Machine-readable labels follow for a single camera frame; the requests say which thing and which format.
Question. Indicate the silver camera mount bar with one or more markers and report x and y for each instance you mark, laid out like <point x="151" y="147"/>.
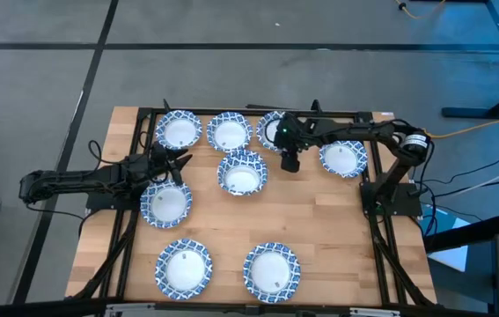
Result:
<point x="134" y="310"/>

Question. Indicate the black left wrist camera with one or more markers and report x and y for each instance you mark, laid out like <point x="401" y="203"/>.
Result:
<point x="159" y="149"/>

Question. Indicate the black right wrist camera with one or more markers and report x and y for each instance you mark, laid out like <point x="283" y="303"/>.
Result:
<point x="291" y="123"/>

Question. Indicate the blue white patterned paper bowl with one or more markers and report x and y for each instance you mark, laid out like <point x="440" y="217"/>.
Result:
<point x="166" y="206"/>
<point x="184" y="270"/>
<point x="341" y="159"/>
<point x="229" y="134"/>
<point x="242" y="177"/>
<point x="264" y="132"/>
<point x="271" y="273"/>
<point x="179" y="132"/>

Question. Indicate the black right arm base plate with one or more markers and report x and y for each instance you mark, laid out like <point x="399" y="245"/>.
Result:
<point x="407" y="203"/>

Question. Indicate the black aluminium table frame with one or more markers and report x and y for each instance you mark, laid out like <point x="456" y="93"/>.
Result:
<point x="341" y="114"/>

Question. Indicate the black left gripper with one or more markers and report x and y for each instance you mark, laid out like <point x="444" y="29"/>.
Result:
<point x="159" y="169"/>

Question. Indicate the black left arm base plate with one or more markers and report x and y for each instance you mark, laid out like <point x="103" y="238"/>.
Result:
<point x="104" y="202"/>

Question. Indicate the black desk leg beam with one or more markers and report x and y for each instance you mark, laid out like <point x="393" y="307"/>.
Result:
<point x="464" y="112"/>

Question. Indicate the light blue white sheet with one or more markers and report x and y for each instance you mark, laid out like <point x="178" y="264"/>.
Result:
<point x="451" y="260"/>

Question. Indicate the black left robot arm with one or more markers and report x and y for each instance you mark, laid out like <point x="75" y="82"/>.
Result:
<point x="77" y="178"/>

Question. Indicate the black bar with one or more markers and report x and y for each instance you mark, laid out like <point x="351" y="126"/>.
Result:
<point x="464" y="233"/>

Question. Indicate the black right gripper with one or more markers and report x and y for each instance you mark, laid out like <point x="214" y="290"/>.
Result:
<point x="295" y="138"/>

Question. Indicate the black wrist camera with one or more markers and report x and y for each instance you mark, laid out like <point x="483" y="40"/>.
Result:
<point x="159" y="149"/>
<point x="291" y="123"/>

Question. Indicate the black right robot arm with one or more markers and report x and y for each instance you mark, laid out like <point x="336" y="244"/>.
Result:
<point x="363" y="130"/>

